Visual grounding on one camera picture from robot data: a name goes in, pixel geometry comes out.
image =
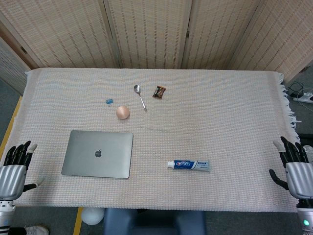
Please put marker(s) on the white blue toothpaste tube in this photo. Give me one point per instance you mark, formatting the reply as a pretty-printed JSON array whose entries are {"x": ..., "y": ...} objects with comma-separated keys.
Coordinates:
[{"x": 190, "y": 165}]

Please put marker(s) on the beige woven tablecloth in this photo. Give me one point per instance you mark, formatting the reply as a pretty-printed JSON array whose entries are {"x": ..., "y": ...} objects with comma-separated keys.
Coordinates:
[{"x": 220, "y": 122}]

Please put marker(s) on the silver closed laptop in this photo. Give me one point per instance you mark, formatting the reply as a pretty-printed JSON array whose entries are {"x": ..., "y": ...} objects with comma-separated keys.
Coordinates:
[{"x": 97, "y": 154}]

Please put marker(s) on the white round dome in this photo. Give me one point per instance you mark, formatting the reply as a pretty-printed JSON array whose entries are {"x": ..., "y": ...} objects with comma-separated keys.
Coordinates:
[{"x": 91, "y": 216}]

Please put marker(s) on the white sneaker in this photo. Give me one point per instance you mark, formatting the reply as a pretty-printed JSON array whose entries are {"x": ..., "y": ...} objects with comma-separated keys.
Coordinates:
[
  {"x": 36, "y": 230},
  {"x": 310, "y": 151}
]

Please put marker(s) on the woven folding screen panel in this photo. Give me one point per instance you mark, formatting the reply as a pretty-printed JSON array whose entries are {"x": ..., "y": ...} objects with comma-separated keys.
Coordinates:
[
  {"x": 220, "y": 31},
  {"x": 288, "y": 36},
  {"x": 149, "y": 31},
  {"x": 9, "y": 68},
  {"x": 61, "y": 31}
]

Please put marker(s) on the brown snack packet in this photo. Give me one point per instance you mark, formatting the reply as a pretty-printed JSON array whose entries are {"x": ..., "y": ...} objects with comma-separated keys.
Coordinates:
[{"x": 159, "y": 92}]

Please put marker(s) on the black floor object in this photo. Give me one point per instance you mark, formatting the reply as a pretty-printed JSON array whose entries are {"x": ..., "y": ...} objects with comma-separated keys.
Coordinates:
[{"x": 306, "y": 139}]

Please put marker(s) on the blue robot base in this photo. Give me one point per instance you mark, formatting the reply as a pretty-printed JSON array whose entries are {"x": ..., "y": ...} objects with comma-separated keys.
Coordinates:
[{"x": 154, "y": 221}]

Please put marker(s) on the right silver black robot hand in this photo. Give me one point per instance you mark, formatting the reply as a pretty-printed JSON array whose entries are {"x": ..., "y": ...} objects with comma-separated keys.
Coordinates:
[{"x": 299, "y": 176}]

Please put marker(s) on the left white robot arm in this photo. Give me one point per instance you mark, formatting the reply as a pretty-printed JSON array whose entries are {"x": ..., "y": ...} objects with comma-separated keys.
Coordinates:
[{"x": 5, "y": 215}]

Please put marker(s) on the metal spoon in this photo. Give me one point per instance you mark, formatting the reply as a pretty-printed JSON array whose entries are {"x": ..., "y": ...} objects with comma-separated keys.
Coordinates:
[{"x": 137, "y": 89}]

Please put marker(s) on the small blue clip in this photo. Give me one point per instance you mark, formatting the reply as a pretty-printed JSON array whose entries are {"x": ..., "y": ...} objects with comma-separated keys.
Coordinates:
[{"x": 109, "y": 101}]

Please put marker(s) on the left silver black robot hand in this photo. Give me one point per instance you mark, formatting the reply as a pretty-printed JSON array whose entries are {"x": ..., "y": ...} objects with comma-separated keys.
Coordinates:
[{"x": 12, "y": 176}]

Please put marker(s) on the brown egg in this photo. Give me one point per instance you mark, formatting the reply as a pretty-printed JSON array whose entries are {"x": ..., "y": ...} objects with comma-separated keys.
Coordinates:
[{"x": 122, "y": 112}]

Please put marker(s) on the white power strip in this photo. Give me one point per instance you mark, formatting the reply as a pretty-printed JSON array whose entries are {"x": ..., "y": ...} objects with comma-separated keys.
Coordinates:
[{"x": 305, "y": 98}]

